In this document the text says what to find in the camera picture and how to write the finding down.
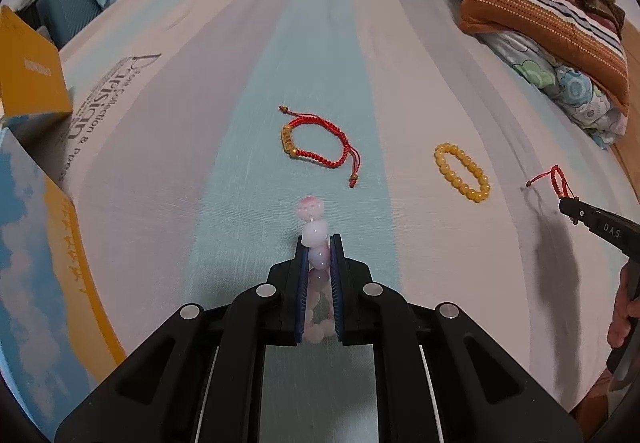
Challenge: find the person's right hand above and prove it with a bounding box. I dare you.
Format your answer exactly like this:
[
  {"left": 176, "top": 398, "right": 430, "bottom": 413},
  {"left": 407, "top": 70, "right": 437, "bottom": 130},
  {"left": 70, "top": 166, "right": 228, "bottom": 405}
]
[{"left": 608, "top": 262, "right": 640, "bottom": 349}]

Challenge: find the white pink bead bracelet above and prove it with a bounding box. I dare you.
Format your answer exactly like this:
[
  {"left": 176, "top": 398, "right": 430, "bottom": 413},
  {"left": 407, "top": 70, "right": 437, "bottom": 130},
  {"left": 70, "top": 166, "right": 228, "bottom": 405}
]
[{"left": 295, "top": 194, "right": 338, "bottom": 343}]

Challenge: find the yellow bead bracelet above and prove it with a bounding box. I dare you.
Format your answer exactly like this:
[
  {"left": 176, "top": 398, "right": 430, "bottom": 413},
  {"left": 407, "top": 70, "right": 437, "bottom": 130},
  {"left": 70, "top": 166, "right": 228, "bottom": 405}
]
[{"left": 433, "top": 142, "right": 492, "bottom": 204}]

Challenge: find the striped bed sheet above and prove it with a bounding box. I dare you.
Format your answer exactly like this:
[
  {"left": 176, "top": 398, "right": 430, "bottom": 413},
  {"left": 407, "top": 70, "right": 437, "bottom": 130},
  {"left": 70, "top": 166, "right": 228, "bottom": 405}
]
[{"left": 54, "top": 0, "right": 637, "bottom": 424}]

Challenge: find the red cord bracelet gold charm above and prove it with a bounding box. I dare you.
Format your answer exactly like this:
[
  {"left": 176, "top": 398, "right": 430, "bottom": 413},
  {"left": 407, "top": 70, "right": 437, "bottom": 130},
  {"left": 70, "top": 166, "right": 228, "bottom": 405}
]
[{"left": 279, "top": 105, "right": 362, "bottom": 189}]

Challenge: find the white and blue cardboard box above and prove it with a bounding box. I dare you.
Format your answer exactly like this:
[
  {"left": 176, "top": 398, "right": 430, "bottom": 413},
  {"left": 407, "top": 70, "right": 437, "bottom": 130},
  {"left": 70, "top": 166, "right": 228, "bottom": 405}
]
[{"left": 1, "top": 7, "right": 126, "bottom": 439}]

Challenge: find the small red cord bracelet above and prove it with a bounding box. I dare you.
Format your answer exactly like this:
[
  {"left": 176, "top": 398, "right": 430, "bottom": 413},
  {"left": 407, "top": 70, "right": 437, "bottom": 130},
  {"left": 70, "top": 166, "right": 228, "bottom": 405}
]
[{"left": 524, "top": 164, "right": 576, "bottom": 201}]

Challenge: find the floral blue quilt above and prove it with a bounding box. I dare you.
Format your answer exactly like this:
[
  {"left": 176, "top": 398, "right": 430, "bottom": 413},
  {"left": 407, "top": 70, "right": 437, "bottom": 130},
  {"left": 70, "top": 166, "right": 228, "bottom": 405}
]
[{"left": 480, "top": 30, "right": 627, "bottom": 148}]

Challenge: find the striped orange red pillow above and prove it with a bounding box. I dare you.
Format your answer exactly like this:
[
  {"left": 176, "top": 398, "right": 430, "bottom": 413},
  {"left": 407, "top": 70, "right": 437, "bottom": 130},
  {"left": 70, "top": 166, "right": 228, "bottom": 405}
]
[{"left": 460, "top": 0, "right": 629, "bottom": 114}]

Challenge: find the teal hard suitcase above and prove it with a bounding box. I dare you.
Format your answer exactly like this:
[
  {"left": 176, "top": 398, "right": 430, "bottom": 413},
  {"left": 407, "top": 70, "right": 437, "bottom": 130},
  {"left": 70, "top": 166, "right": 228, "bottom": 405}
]
[{"left": 34, "top": 0, "right": 137, "bottom": 49}]

